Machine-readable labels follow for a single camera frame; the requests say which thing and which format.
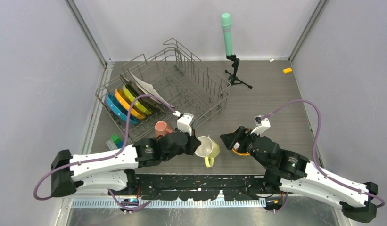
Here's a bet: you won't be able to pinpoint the small yellow block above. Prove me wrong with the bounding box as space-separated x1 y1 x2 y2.
282 67 293 74

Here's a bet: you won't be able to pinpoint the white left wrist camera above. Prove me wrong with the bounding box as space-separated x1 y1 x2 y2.
173 111 194 136

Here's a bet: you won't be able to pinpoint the green polka dot plate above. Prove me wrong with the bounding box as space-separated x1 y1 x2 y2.
122 84 153 115

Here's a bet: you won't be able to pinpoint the square floral plate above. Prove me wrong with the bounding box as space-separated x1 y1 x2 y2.
119 74 165 115

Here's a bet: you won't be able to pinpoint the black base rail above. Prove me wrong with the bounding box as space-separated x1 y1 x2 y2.
137 174 272 201

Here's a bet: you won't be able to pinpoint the green microphone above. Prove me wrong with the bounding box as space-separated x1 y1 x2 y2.
221 13 233 57

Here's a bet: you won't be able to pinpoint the grey wire dish rack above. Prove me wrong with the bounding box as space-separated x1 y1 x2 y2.
96 38 230 142

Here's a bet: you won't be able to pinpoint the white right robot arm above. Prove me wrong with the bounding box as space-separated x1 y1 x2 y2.
220 126 378 223

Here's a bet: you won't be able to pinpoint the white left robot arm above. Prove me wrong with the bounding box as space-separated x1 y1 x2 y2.
51 129 201 197

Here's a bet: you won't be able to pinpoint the blue polka dot plate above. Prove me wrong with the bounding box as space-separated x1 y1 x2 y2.
106 93 128 122

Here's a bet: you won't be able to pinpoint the blue green toy blocks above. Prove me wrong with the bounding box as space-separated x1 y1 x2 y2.
106 134 124 150

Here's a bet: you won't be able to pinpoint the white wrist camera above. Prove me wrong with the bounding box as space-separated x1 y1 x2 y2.
251 115 271 136
173 111 194 136

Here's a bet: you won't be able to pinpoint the yellow green mug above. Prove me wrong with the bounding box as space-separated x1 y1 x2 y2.
194 136 220 168

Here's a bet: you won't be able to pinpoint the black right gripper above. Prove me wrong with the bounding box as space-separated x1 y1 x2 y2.
219 126 270 169

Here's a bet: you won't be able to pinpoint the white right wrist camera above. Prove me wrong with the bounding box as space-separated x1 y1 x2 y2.
251 115 271 136

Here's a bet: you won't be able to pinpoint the orange bowl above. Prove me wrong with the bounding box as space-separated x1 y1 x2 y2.
232 148 250 156

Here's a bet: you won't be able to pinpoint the orange polka dot plate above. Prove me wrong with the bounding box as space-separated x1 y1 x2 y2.
115 89 146 120

